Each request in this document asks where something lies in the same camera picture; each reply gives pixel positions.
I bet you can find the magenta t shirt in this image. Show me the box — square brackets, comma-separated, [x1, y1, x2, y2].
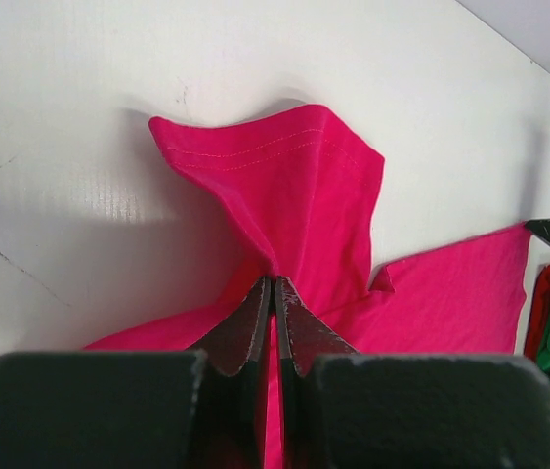
[93, 105, 530, 468]

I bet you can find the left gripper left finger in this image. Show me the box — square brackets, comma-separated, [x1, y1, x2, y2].
[0, 278, 272, 468]

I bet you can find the folded red t shirt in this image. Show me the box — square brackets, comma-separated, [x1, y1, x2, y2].
[524, 265, 550, 362]

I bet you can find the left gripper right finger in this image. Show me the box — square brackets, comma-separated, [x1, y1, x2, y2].
[274, 277, 550, 468]

